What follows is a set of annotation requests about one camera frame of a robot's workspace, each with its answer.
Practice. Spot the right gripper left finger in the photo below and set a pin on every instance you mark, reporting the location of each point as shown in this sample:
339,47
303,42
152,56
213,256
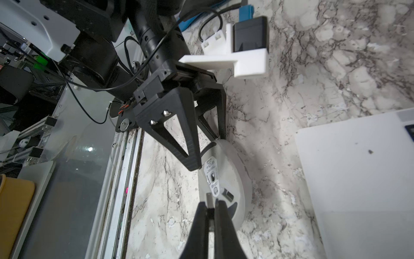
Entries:
196,246

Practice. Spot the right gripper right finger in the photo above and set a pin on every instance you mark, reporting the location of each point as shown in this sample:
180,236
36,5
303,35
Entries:
227,245

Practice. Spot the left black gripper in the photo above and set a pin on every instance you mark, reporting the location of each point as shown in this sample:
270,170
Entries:
170,103

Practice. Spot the grey wireless mouse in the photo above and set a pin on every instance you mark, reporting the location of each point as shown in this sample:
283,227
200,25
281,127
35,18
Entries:
223,176

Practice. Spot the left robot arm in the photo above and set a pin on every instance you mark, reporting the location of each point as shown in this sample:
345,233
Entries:
80,35

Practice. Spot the silver laptop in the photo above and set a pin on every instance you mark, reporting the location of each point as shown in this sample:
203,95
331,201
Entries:
360,176

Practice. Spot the aluminium front rail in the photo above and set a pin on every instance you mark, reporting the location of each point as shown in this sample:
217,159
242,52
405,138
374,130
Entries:
111,224

